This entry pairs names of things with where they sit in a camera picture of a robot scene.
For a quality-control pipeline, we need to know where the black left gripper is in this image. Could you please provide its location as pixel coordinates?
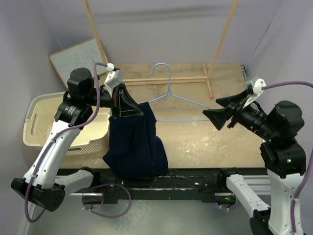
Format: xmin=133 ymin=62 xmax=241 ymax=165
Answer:
xmin=85 ymin=82 xmax=145 ymax=118

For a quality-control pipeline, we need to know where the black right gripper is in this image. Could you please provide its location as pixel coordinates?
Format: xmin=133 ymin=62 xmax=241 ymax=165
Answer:
xmin=203 ymin=87 xmax=276 ymax=139

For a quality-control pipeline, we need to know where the light blue wire hanger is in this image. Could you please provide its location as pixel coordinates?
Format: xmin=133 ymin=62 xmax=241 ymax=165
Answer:
xmin=148 ymin=63 xmax=211 ymax=122

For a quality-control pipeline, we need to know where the navy blue t shirt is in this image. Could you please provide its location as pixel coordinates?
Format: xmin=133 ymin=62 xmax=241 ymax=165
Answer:
xmin=103 ymin=102 xmax=169 ymax=179

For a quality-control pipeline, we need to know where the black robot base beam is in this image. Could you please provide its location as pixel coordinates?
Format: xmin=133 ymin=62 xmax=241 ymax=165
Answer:
xmin=58 ymin=167 xmax=269 ymax=204

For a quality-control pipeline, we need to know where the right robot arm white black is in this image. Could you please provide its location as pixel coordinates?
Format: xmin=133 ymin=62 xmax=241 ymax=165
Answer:
xmin=203 ymin=91 xmax=309 ymax=235

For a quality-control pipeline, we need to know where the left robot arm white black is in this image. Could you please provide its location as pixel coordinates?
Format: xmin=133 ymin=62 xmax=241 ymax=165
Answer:
xmin=11 ymin=68 xmax=144 ymax=213

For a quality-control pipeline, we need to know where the wooden clothes rack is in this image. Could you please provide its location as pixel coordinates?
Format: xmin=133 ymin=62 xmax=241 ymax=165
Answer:
xmin=83 ymin=0 xmax=239 ymax=99

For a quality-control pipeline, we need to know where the cream plastic laundry basket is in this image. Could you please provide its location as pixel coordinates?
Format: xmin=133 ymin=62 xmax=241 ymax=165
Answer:
xmin=23 ymin=92 xmax=111 ymax=156

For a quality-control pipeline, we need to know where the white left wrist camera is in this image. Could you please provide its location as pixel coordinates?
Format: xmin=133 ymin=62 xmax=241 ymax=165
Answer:
xmin=104 ymin=63 xmax=123 ymax=97

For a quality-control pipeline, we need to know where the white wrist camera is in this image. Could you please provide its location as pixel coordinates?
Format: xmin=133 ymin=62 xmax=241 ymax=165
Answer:
xmin=244 ymin=76 xmax=266 ymax=108
xmin=104 ymin=63 xmax=123 ymax=97

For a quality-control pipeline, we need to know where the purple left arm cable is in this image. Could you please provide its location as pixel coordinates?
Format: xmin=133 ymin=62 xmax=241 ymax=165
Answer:
xmin=24 ymin=62 xmax=110 ymax=223

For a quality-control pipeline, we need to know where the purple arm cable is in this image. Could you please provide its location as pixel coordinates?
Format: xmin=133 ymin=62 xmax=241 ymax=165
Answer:
xmin=219 ymin=81 xmax=313 ymax=235
xmin=24 ymin=62 xmax=110 ymax=223

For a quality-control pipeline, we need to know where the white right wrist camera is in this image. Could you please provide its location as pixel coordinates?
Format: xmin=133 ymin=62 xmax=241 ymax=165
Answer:
xmin=244 ymin=76 xmax=266 ymax=108

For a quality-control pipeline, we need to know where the small whiteboard wooden frame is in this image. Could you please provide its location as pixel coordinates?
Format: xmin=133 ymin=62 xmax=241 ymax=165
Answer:
xmin=49 ymin=38 xmax=109 ymax=88

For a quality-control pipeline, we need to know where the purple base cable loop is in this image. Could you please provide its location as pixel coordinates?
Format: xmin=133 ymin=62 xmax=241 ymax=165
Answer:
xmin=82 ymin=183 xmax=134 ymax=219

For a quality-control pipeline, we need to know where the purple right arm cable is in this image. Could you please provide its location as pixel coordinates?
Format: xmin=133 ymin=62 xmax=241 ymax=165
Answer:
xmin=219 ymin=81 xmax=313 ymax=235

